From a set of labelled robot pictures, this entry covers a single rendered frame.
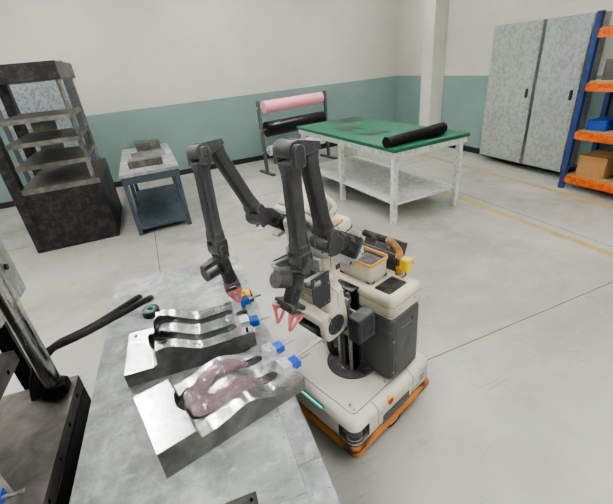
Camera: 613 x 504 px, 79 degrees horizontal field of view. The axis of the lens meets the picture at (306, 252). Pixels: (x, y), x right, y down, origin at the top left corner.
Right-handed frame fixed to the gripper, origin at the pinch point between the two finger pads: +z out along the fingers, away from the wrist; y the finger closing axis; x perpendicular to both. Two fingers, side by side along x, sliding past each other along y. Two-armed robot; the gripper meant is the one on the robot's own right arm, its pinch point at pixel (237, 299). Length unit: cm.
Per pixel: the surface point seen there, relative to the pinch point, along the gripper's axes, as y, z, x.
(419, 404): -3, 107, 74
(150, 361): 13.5, 4.7, -38.8
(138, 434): 40, 14, -44
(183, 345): 17.1, 1.8, -24.7
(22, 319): 13, -28, -69
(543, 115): -281, 40, 474
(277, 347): 27.2, 12.6, 7.8
